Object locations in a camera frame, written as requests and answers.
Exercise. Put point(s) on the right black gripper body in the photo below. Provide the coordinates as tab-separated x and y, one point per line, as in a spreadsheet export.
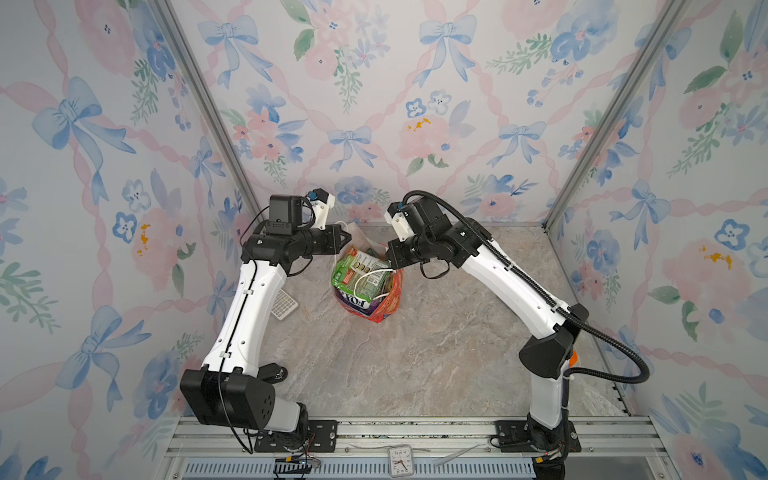
410	253

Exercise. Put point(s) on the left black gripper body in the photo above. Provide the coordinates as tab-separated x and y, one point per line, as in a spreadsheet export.
315	242

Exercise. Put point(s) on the red paper gift bag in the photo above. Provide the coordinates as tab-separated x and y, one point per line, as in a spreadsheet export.
395	280

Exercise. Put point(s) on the green noodle packet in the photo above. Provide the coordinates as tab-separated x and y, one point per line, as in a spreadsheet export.
360	274

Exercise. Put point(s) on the purple Fox's candy bag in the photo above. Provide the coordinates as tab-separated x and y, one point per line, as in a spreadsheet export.
358	305

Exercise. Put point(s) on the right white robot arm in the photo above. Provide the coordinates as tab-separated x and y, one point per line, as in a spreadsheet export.
548	352

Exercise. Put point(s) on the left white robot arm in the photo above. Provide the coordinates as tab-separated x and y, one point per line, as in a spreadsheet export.
227	389

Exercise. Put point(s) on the white calculator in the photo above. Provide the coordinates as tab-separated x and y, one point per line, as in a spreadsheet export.
283	305

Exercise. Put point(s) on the black stapler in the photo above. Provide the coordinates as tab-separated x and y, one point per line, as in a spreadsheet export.
272	373

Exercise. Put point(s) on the small white clock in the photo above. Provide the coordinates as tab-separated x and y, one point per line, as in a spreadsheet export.
401	463

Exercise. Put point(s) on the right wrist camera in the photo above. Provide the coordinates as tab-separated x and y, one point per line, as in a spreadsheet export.
422	217

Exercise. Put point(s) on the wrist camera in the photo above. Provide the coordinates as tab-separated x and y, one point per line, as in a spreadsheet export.
290	214
422	217

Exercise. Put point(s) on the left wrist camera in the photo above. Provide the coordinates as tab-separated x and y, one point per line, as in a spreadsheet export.
290	214

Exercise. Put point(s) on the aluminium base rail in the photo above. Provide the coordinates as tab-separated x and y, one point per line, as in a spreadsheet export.
443	448

